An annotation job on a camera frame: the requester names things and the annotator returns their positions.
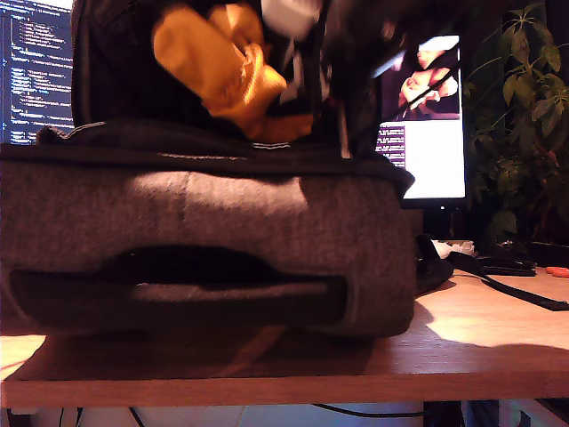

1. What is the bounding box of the grey fabric backpack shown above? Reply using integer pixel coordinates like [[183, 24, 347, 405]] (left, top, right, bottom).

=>
[[0, 0, 569, 340]]

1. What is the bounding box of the yellow pair of socks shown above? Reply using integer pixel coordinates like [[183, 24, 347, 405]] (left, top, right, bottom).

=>
[[152, 3, 315, 143]]

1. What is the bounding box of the monitor showing white windows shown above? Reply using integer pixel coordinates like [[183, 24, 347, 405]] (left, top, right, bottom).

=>
[[372, 34, 469, 241]]

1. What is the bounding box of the small white item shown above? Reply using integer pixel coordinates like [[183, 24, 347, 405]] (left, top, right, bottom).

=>
[[432, 238, 477, 260]]

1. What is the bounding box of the black flat pouch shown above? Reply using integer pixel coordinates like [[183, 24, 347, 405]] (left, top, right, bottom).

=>
[[474, 252, 538, 278]]

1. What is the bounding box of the green leafy houseplant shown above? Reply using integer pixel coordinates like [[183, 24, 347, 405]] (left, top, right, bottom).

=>
[[461, 2, 569, 251]]

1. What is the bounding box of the monitor showing dark code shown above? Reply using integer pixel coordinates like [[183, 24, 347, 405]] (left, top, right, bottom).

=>
[[0, 0, 76, 146]]

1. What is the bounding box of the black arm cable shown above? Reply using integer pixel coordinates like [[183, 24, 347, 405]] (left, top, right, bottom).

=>
[[394, 61, 461, 119]]

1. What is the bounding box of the white camera box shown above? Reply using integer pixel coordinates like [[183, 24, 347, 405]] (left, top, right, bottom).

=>
[[260, 0, 323, 43]]

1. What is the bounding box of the black cable under table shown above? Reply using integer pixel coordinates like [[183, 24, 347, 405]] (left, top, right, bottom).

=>
[[309, 402, 429, 420]]

